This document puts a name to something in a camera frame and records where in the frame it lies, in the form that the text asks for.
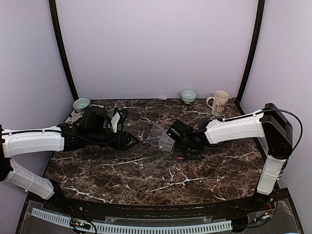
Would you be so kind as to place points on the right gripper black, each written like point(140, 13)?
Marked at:
point(178, 152)

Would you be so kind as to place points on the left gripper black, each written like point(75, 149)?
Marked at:
point(127, 137)

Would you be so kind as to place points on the clear plastic pill organizer box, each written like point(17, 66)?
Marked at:
point(157, 137)

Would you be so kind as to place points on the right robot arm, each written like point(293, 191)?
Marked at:
point(269, 123)

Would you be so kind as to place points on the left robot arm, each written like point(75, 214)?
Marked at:
point(94, 127)

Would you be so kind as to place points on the white ceramic bowl back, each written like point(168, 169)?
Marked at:
point(188, 96)

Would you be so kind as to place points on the cream ceramic mug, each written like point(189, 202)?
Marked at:
point(217, 102)

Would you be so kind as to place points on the patterned coaster mat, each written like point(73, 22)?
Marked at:
point(75, 115)

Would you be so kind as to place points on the green ceramic bowl left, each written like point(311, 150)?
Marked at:
point(81, 104)

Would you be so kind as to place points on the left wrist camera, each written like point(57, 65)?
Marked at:
point(119, 117)

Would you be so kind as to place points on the black front rail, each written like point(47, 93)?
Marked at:
point(236, 209)

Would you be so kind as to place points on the white slotted cable duct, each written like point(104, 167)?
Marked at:
point(131, 226)

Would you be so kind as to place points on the left black corner post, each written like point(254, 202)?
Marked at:
point(61, 48)

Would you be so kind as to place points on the black corner post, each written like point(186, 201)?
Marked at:
point(61, 48)
point(252, 50)

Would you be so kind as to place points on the right black corner post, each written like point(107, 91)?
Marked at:
point(252, 50)

